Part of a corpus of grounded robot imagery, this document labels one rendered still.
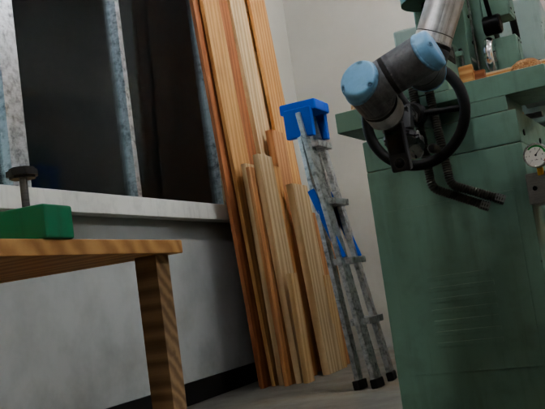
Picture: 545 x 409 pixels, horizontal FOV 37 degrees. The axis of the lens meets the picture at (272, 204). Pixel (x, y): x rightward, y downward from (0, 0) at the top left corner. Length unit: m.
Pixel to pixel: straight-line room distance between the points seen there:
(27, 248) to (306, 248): 2.82
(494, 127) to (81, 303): 1.53
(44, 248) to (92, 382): 1.81
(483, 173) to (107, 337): 1.50
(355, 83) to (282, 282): 2.01
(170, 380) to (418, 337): 1.02
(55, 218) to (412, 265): 1.32
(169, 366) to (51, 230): 0.39
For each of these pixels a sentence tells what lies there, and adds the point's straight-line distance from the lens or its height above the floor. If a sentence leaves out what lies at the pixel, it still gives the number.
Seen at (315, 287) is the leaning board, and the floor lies 0.41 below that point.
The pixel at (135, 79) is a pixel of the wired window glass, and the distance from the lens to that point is 3.67.
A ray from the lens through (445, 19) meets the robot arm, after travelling 1.93.
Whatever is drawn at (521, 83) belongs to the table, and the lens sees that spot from 2.28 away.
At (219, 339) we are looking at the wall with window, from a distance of 3.78.
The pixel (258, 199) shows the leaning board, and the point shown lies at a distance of 3.72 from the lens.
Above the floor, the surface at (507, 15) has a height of 1.15.
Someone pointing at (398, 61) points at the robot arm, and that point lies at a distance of 1.78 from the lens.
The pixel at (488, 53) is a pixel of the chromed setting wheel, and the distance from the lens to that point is 2.56.
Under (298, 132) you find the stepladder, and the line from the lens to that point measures 3.33.
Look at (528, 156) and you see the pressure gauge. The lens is 2.19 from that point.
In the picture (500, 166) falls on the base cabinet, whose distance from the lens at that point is 2.27.
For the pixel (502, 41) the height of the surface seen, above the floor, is 1.06.
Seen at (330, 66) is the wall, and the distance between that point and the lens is 5.16.
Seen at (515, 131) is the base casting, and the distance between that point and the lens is 2.27.
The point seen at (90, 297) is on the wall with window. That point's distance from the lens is 3.01.
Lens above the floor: 0.41
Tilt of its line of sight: 6 degrees up
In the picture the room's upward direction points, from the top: 8 degrees counter-clockwise
